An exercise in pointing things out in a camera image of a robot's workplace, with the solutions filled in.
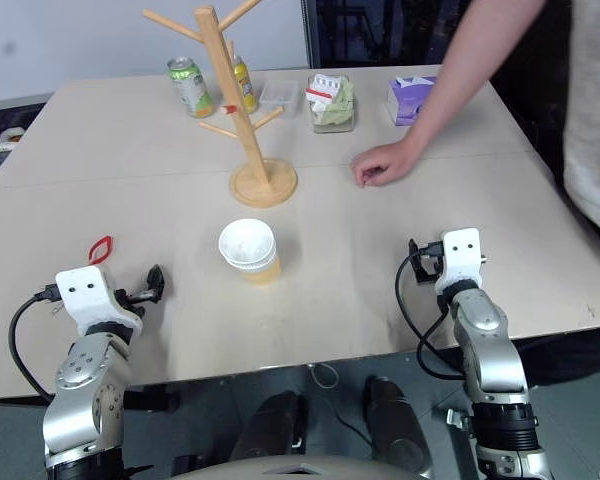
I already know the red ring loop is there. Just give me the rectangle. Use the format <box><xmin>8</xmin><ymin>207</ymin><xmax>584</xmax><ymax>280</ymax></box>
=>
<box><xmin>87</xmin><ymin>236</ymin><xmax>116</xmax><ymax>264</ymax></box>

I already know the purple tissue box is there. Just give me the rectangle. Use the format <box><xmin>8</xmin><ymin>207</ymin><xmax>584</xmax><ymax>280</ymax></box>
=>
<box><xmin>386</xmin><ymin>75</ymin><xmax>438</xmax><ymax>127</ymax></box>

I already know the thin black floor cable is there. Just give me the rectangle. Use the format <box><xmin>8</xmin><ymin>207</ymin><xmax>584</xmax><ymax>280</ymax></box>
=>
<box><xmin>324</xmin><ymin>379</ymin><xmax>376</xmax><ymax>447</ymax></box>

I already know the clear container with green cloth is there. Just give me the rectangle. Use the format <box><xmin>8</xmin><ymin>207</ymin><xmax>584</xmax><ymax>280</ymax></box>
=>
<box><xmin>305</xmin><ymin>73</ymin><xmax>357</xmax><ymax>134</ymax></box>

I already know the dark rounded shape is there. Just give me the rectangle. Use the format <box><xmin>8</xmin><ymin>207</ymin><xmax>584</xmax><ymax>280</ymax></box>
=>
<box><xmin>362</xmin><ymin>375</ymin><xmax>433</xmax><ymax>477</ymax></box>

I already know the white cord on floor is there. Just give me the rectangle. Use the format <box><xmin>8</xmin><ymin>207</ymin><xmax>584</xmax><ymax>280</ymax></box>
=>
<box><xmin>307</xmin><ymin>363</ymin><xmax>340</xmax><ymax>389</ymax></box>

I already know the small clear plastic box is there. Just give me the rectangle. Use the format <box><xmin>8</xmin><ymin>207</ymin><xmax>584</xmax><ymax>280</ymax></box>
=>
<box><xmin>258</xmin><ymin>79</ymin><xmax>300</xmax><ymax>119</ymax></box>

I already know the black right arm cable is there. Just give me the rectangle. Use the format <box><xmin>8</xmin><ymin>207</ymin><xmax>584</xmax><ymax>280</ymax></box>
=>
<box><xmin>394</xmin><ymin>251</ymin><xmax>467</xmax><ymax>382</ymax></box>

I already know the yellow drink bottle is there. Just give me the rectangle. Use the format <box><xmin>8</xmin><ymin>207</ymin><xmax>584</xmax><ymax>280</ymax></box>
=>
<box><xmin>232</xmin><ymin>54</ymin><xmax>259</xmax><ymax>115</ymax></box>

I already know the dark glass panel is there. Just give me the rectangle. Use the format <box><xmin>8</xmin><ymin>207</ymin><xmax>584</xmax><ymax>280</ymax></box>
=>
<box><xmin>300</xmin><ymin>0</ymin><xmax>481</xmax><ymax>70</ymax></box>

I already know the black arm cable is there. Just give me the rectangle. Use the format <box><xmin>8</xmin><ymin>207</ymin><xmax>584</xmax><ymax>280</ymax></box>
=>
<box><xmin>8</xmin><ymin>283</ymin><xmax>62</xmax><ymax>404</ymax></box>
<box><xmin>394</xmin><ymin>251</ymin><xmax>467</xmax><ymax>382</ymax></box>

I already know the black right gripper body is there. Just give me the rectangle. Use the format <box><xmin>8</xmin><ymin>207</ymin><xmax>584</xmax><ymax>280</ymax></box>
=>
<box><xmin>417</xmin><ymin>240</ymin><xmax>447</xmax><ymax>281</ymax></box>

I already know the white and orange floor object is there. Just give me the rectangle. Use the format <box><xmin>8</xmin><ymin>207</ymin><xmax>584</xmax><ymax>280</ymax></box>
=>
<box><xmin>0</xmin><ymin>127</ymin><xmax>27</xmax><ymax>153</ymax></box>

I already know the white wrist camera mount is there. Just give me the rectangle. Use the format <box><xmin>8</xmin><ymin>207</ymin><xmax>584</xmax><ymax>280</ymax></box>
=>
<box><xmin>54</xmin><ymin>265</ymin><xmax>145</xmax><ymax>337</ymax></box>
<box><xmin>433</xmin><ymin>227</ymin><xmax>490</xmax><ymax>292</ymax></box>

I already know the beige robot torso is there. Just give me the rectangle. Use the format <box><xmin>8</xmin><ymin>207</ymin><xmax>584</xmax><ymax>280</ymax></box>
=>
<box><xmin>168</xmin><ymin>453</ymin><xmax>426</xmax><ymax>480</ymax></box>

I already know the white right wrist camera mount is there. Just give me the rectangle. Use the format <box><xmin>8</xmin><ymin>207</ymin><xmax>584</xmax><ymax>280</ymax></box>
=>
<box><xmin>433</xmin><ymin>227</ymin><xmax>490</xmax><ymax>292</ymax></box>

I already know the green drink can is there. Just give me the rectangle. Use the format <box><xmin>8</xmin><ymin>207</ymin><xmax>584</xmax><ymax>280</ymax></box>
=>
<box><xmin>166</xmin><ymin>56</ymin><xmax>216</xmax><ymax>119</ymax></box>

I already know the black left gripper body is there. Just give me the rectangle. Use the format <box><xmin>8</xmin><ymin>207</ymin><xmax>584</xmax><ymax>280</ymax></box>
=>
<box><xmin>112</xmin><ymin>287</ymin><xmax>148</xmax><ymax>318</ymax></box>

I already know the wooden branched hanging rack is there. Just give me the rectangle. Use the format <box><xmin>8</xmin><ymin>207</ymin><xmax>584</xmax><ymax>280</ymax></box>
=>
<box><xmin>142</xmin><ymin>0</ymin><xmax>299</xmax><ymax>208</ymax></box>

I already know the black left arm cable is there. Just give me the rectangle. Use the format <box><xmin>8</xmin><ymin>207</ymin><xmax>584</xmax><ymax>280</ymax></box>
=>
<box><xmin>8</xmin><ymin>283</ymin><xmax>62</xmax><ymax>404</ymax></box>

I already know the person's light grey shirt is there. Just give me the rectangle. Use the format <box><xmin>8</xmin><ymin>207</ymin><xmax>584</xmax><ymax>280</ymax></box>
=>
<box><xmin>561</xmin><ymin>0</ymin><xmax>600</xmax><ymax>242</ymax></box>

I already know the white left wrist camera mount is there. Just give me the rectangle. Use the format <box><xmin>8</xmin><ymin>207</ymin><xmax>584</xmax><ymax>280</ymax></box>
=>
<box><xmin>54</xmin><ymin>265</ymin><xmax>145</xmax><ymax>337</ymax></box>

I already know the person's bare hand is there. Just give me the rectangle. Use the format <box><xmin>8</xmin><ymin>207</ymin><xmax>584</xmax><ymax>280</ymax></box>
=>
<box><xmin>350</xmin><ymin>133</ymin><xmax>423</xmax><ymax>189</ymax></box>

